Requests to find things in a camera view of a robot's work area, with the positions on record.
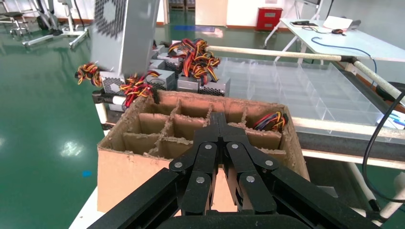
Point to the white desk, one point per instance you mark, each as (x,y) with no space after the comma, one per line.
(348,41)

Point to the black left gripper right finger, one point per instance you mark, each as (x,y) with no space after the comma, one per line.
(253,189)

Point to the white wheeled metal stand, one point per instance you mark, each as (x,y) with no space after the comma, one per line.
(53,37)

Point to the black notebook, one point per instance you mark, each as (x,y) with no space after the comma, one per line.
(303,23)

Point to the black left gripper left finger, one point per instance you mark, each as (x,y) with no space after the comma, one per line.
(199,189)

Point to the white flat device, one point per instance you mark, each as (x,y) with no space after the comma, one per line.
(338,22)

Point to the cardboard box with dividers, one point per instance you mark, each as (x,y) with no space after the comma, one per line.
(126,170)

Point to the black office stool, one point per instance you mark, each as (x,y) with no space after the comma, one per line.
(14,15)

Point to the black round seat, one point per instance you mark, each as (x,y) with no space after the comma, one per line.
(384,93)

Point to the blue floor marker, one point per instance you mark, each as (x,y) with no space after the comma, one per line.
(86,173)

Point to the red cabinet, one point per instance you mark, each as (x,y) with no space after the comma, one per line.
(269,19)

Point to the clear acrylic divider tray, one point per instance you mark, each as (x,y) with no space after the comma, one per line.
(300,91)

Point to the black computer mouse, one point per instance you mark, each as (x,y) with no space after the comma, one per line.
(337,31)

